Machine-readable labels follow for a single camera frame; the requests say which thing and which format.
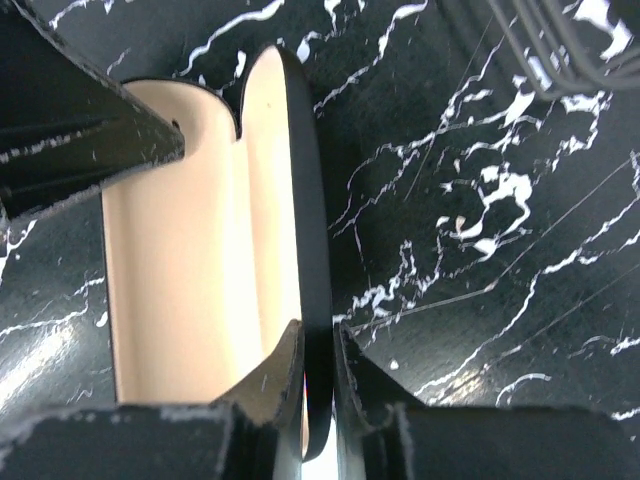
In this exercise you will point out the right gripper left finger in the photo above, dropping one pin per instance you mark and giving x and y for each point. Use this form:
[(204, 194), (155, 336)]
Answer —
[(253, 431)]

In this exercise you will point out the black wire dish rack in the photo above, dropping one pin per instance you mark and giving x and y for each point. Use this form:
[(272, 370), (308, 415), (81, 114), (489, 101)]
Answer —
[(550, 49)]

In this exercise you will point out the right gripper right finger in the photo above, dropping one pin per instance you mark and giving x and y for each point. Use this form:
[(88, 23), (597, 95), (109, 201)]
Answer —
[(384, 432)]

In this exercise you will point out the black glasses case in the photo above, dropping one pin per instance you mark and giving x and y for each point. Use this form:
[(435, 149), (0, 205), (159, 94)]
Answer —
[(209, 258)]

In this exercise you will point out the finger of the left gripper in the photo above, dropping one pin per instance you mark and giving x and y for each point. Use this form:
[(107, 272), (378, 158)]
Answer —
[(67, 129)]

